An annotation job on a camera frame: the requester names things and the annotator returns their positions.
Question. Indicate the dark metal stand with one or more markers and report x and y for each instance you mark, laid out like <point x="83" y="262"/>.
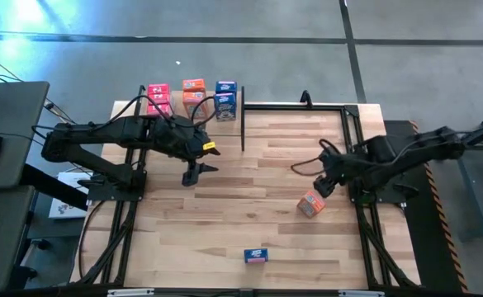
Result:
<point x="470" y="194"/>

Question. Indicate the blue Frosted Flakes cereal box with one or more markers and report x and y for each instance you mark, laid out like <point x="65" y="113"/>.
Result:
<point x="226" y="86"/>
<point x="256" y="255"/>
<point x="225" y="109"/>

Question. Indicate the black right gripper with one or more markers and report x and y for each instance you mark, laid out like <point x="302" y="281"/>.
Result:
<point x="336" y="171"/>

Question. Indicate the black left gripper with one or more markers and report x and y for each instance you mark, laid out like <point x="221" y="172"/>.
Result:
<point x="189" y="144"/>

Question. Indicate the black aluminium station frame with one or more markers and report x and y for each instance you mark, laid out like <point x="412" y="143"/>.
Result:
<point x="295" y="107"/>

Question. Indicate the black desk base beam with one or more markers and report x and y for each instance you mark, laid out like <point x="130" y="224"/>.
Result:
<point x="47" y="185"/>

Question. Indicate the white printed box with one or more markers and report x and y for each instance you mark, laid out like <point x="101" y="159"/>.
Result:
<point x="65" y="206"/>

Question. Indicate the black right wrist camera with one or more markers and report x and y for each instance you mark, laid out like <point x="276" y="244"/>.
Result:
<point x="330" y="156"/>

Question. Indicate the yellow label tag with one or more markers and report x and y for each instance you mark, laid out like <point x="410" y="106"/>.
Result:
<point x="209" y="145"/>

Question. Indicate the black curved bracket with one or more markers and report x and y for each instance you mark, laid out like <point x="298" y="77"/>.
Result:
<point x="306" y="99"/>

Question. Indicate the grey desk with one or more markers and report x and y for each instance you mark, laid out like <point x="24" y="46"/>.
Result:
<point x="1" y="243"/>
<point x="14" y="119"/>

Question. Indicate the black metal shelf leg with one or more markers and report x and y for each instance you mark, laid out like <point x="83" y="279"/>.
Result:
<point x="141" y="92"/>

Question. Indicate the wooden shelf board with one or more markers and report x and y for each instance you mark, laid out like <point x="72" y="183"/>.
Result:
<point x="224" y="130"/>

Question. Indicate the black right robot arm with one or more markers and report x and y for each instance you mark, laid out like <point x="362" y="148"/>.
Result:
<point x="410" y="158"/>

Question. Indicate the orange Mini-Wheats cereal box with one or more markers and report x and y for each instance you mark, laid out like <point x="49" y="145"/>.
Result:
<point x="310" y="204"/>
<point x="194" y="85"/>
<point x="186" y="103"/>

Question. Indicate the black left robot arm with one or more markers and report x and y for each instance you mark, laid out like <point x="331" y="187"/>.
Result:
<point x="100" y="132"/>

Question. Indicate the silver aluminium extrusion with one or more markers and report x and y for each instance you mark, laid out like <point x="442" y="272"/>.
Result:
<point x="129" y="292"/>
<point x="361" y="293"/>

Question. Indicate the black hazard-striped floor mat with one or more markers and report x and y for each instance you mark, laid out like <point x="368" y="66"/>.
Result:
<point x="435" y="255"/>

